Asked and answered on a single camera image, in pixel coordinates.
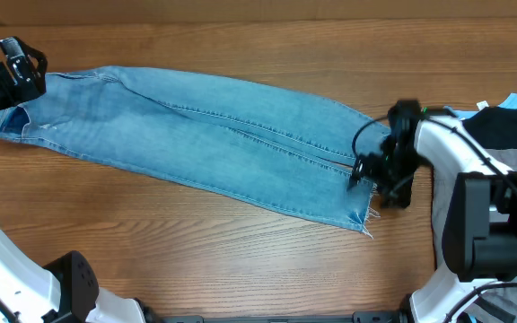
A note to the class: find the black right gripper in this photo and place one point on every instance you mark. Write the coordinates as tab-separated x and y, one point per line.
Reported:
369	169

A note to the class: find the light blue denim jeans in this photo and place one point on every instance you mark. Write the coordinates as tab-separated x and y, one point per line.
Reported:
287	151

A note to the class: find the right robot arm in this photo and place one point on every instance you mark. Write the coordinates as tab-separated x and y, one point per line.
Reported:
480	232

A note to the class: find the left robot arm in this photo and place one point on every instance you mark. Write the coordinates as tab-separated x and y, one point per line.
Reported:
65	290

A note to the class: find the black folded garment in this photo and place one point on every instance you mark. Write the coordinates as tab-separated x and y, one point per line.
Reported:
494	128

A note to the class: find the light blue folded garment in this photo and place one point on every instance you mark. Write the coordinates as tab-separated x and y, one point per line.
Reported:
509	103

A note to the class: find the black base frame bar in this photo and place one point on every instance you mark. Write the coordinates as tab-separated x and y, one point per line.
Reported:
276	318

